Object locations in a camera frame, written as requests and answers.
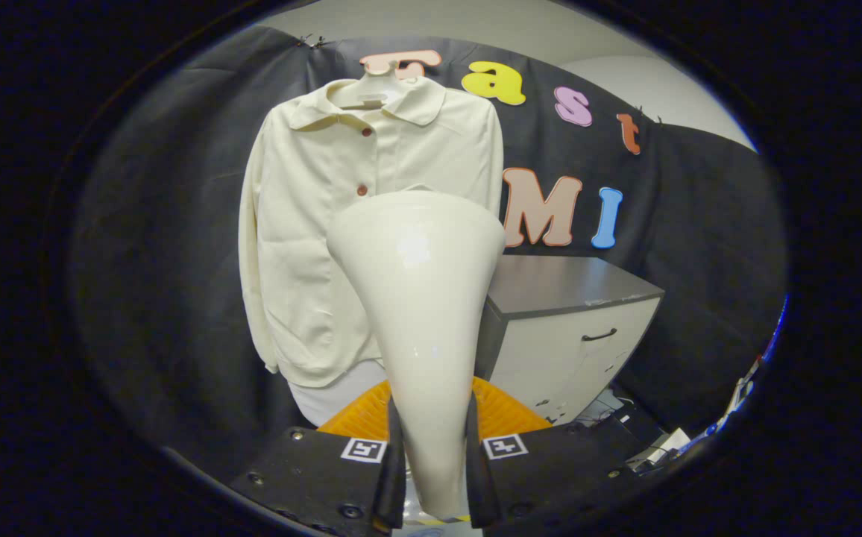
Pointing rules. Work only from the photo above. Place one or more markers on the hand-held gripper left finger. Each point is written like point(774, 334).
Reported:
point(319, 477)

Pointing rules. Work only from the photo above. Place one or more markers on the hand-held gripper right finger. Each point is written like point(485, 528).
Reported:
point(550, 470)

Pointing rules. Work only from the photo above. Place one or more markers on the white garment steamer head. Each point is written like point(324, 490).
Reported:
point(416, 298)

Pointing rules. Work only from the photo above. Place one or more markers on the dark box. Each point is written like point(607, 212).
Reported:
point(640, 425)

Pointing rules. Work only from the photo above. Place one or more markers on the cream button shirt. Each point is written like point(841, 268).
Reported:
point(304, 246)

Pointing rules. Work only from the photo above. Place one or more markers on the grey cabinet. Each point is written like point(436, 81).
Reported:
point(558, 358)

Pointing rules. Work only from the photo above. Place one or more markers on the white paper sheet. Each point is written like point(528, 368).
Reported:
point(662, 447)

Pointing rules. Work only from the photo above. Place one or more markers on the white plastic hanger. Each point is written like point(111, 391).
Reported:
point(377, 68)

